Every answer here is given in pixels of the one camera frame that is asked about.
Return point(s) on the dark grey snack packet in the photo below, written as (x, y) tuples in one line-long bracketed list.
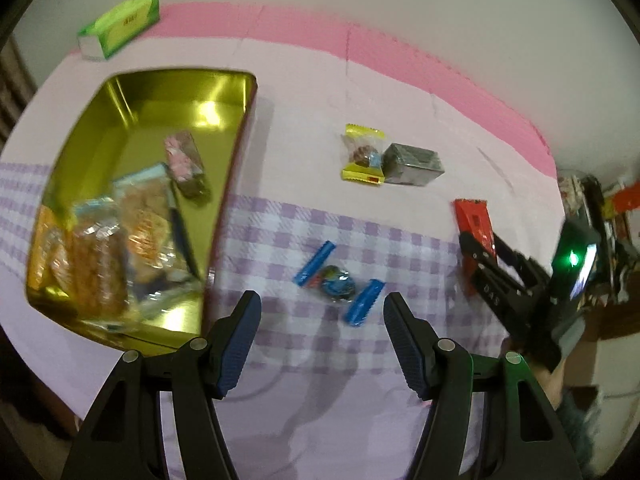
[(412, 162)]

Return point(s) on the yellow candy packet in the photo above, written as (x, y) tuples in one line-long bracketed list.
[(362, 152)]

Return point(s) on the green tissue pack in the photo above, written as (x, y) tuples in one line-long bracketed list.
[(120, 27)]

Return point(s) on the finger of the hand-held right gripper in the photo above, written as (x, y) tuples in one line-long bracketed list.
[(487, 285), (522, 270)]

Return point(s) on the gold metal tin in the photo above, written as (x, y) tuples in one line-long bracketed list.
[(165, 105)]

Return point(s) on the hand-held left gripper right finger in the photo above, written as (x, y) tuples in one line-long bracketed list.
[(402, 347)]

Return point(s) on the blue candy packet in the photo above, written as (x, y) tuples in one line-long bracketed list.
[(335, 280)]

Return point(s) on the brown cardboard box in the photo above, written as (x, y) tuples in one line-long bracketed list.
[(620, 325)]

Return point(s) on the pink snack packet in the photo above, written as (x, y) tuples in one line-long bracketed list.
[(182, 157)]

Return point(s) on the red snack packet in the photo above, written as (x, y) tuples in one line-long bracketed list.
[(472, 220)]

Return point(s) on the person's right hand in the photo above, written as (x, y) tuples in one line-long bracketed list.
[(556, 387)]

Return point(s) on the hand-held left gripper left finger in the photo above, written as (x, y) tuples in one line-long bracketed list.
[(235, 360)]

